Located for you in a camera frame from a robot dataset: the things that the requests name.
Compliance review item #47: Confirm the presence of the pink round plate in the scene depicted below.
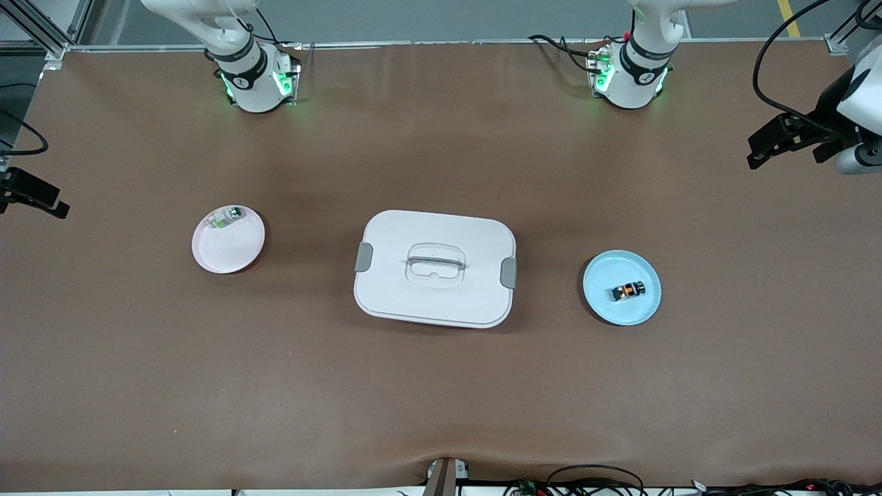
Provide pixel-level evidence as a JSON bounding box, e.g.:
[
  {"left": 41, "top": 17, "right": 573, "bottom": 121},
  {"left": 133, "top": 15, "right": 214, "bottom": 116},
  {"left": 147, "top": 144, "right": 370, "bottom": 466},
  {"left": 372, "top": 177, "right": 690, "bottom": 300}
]
[{"left": 191, "top": 205, "right": 266, "bottom": 275}]

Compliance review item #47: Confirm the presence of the light blue round plate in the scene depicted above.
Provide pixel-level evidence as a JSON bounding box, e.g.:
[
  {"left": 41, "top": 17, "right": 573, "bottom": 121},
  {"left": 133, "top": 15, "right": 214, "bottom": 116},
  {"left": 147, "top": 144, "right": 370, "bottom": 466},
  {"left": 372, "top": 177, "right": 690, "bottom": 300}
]
[{"left": 582, "top": 249, "right": 662, "bottom": 327}]

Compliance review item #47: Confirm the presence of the white lidded storage box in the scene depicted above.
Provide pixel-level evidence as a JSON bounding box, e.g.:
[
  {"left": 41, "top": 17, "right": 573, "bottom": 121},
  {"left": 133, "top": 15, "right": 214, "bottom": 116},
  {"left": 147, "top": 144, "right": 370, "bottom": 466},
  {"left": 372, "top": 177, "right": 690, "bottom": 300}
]
[{"left": 353, "top": 209, "right": 517, "bottom": 329}]

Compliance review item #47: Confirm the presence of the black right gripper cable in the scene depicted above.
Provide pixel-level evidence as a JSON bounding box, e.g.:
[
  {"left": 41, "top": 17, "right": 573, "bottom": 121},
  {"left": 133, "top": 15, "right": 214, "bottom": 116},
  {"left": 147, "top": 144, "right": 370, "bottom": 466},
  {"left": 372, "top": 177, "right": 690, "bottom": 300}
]
[{"left": 0, "top": 83, "right": 50, "bottom": 156}]

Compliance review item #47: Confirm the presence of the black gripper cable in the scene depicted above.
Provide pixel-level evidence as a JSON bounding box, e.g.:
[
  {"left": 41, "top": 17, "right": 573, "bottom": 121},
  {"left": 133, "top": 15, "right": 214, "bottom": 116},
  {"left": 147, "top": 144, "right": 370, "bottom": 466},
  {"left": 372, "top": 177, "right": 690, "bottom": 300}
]
[
  {"left": 0, "top": 83, "right": 50, "bottom": 156},
  {"left": 752, "top": 0, "right": 838, "bottom": 133}
]

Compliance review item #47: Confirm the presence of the aluminium frame corner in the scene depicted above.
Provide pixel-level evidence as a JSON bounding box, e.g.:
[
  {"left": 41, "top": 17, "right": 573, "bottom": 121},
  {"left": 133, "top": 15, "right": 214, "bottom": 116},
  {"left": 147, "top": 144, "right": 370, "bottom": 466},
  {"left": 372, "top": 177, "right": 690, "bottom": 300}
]
[
  {"left": 825, "top": 0, "right": 882, "bottom": 57},
  {"left": 0, "top": 0, "right": 94, "bottom": 70}
]

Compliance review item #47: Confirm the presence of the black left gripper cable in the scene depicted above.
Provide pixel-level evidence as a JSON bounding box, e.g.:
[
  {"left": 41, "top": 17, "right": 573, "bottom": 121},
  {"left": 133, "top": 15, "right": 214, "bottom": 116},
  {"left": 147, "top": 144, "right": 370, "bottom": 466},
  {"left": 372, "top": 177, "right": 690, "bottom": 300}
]
[{"left": 752, "top": 0, "right": 838, "bottom": 133}]

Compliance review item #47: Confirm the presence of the black left base cable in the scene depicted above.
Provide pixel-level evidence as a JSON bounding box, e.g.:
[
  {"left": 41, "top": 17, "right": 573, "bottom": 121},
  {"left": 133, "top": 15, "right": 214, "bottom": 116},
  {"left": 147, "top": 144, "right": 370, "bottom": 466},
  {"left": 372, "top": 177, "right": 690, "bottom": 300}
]
[{"left": 528, "top": 33, "right": 608, "bottom": 74}]

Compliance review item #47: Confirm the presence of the black cable bundle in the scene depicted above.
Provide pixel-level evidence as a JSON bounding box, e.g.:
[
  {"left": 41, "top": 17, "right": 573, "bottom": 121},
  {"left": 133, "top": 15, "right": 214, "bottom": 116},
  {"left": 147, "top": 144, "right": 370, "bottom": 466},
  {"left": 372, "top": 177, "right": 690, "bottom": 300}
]
[{"left": 689, "top": 478, "right": 882, "bottom": 496}]

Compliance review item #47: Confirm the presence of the looped black cable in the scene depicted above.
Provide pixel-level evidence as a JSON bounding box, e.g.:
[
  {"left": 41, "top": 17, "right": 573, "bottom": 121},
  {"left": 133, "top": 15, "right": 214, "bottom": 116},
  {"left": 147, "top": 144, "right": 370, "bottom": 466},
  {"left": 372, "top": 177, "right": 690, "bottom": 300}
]
[{"left": 546, "top": 464, "right": 646, "bottom": 496}]

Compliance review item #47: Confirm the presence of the metal table edge bracket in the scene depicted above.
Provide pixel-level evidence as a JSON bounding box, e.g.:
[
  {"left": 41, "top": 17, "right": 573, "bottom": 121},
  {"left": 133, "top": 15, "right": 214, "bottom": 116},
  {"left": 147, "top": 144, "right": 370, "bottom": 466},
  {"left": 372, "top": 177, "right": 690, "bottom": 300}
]
[{"left": 423, "top": 457, "right": 471, "bottom": 496}]

